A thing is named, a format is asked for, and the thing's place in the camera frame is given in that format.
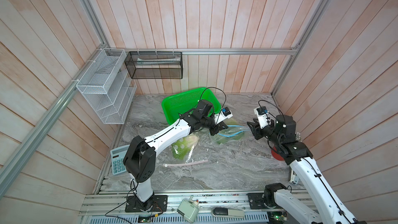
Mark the white wire mesh shelf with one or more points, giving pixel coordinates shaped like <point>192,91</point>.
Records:
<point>107,86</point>

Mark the aluminium rail left wall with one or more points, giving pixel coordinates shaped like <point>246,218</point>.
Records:
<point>19,159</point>

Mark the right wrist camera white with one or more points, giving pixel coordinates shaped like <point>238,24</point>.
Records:
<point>262,115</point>

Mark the clear zip bag blue seal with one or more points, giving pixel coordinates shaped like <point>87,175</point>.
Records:
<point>230,122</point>

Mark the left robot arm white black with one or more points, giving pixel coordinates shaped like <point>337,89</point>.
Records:
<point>141,155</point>

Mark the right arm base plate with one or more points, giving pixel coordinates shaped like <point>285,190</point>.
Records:
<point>257,202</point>

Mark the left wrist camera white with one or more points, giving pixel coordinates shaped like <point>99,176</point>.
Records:
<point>224,114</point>

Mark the aluminium rail wall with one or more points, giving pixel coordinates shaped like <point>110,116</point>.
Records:
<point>219,51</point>
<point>19,159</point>

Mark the green plastic basket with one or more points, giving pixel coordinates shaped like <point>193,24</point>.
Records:
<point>180,103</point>

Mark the black mesh wall basket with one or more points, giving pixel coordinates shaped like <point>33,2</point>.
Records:
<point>154,64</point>

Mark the aluminium rail back wall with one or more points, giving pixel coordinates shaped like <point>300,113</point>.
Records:
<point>219,51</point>

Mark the chinese cabbage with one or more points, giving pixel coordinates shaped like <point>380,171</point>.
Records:
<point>183,148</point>
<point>233,133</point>

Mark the white box device front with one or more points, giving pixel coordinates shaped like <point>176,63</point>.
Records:
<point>189,210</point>

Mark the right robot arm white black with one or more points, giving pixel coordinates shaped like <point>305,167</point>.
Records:
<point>329,208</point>

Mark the teal calculator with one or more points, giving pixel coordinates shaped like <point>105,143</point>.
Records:
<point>117,156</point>

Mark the chinese cabbage in dotted bag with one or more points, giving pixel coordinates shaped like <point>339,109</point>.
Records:
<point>183,148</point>

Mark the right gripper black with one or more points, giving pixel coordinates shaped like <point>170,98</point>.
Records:
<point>256,129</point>

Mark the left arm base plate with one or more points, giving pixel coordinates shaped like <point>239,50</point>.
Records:
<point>156,203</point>

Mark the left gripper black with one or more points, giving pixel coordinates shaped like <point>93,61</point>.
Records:
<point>218,127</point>

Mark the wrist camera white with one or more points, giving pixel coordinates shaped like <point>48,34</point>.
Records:
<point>262,115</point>
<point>224,114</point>

